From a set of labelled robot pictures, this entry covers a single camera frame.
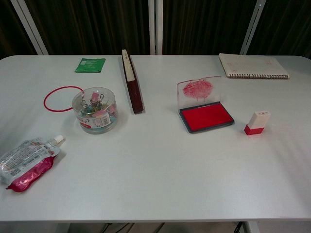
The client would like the white and red stamp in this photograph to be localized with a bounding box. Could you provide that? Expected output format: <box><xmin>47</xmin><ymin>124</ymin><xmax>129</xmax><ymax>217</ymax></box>
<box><xmin>243</xmin><ymin>111</ymin><xmax>271</xmax><ymax>140</ymax></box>

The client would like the red ink pad clear lid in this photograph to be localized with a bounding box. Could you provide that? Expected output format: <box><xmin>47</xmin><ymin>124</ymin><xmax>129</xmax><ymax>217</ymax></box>
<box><xmin>176</xmin><ymin>76</ymin><xmax>235</xmax><ymax>134</ymax></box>

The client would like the clear tub of binder clips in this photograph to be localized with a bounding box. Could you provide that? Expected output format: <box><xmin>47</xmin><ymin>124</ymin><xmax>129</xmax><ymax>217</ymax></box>
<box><xmin>71</xmin><ymin>87</ymin><xmax>119</xmax><ymax>134</ymax></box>

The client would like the green foil packet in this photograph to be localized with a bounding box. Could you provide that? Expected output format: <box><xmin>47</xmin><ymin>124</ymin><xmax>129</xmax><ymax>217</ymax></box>
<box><xmin>74</xmin><ymin>57</ymin><xmax>106</xmax><ymax>74</ymax></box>

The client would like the dark curtain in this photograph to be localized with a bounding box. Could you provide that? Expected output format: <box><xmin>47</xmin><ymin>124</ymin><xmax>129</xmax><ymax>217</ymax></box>
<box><xmin>0</xmin><ymin>0</ymin><xmax>311</xmax><ymax>60</ymax></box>

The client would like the white spiral notebook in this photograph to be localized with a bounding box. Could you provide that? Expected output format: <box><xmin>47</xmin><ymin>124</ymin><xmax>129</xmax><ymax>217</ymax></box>
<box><xmin>218</xmin><ymin>52</ymin><xmax>291</xmax><ymax>80</ymax></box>

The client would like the silver pink spout pouch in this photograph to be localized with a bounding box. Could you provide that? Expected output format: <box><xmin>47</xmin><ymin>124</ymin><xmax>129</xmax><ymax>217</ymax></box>
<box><xmin>0</xmin><ymin>134</ymin><xmax>67</xmax><ymax>193</ymax></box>

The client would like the white frame pole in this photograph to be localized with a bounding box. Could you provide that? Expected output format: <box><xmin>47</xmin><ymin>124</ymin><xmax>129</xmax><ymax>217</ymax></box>
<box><xmin>239</xmin><ymin>0</ymin><xmax>264</xmax><ymax>56</ymax></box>
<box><xmin>10</xmin><ymin>0</ymin><xmax>49</xmax><ymax>56</ymax></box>
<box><xmin>148</xmin><ymin>0</ymin><xmax>164</xmax><ymax>56</ymax></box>

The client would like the red rubber band ring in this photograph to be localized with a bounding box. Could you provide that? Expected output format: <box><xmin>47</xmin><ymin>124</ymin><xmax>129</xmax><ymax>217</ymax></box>
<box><xmin>43</xmin><ymin>85</ymin><xmax>86</xmax><ymax>114</ymax></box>

